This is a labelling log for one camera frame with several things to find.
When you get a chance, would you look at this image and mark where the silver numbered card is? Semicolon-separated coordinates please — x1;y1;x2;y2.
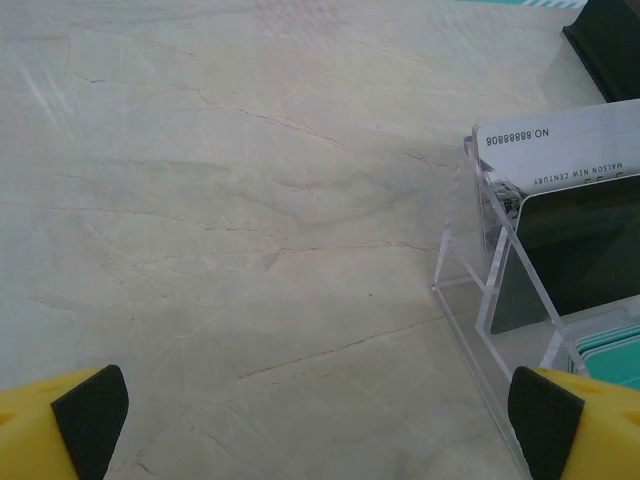
472;98;640;196

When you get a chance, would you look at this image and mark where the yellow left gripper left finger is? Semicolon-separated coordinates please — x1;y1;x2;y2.
0;364;130;480

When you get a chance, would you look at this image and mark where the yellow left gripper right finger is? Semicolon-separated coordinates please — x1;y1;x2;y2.
507;366;640;480

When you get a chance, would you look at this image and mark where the black VIP card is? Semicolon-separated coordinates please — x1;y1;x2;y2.
488;172;640;336

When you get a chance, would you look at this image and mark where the teal box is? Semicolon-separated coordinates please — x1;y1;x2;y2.
432;127;640;480

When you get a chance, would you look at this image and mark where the teal card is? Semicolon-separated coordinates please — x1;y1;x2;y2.
573;322;640;392

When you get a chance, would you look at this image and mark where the folding black chessboard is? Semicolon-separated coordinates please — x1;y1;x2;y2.
562;0;640;105

